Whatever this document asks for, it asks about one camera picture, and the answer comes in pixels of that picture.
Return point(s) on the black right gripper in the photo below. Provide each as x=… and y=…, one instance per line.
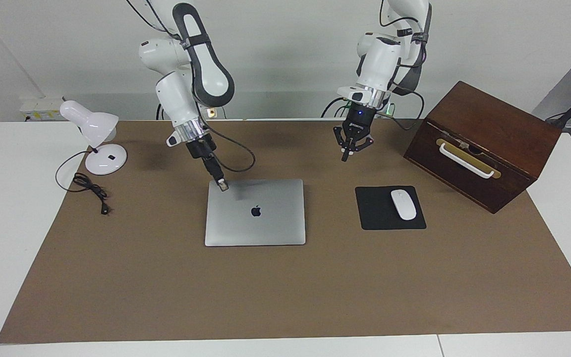
x=201, y=147

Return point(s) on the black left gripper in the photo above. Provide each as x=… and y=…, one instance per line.
x=359, y=124

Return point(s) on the silver laptop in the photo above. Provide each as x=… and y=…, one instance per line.
x=265, y=223

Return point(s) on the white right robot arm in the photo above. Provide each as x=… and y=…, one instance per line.
x=181, y=94

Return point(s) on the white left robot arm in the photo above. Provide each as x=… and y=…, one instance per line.
x=382, y=59

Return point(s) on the black mouse pad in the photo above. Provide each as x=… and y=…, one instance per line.
x=379, y=213

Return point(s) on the white computer mouse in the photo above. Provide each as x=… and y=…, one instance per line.
x=403, y=204

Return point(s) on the white desk lamp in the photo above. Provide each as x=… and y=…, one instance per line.
x=94, y=126

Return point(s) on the brass box plate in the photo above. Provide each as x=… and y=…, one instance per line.
x=488, y=166

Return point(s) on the brown table mat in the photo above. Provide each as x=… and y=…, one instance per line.
x=285, y=287

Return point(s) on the dark brown wooden box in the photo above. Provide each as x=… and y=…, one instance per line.
x=493, y=124

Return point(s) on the white yellow power strip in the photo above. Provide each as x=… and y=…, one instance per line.
x=37, y=110

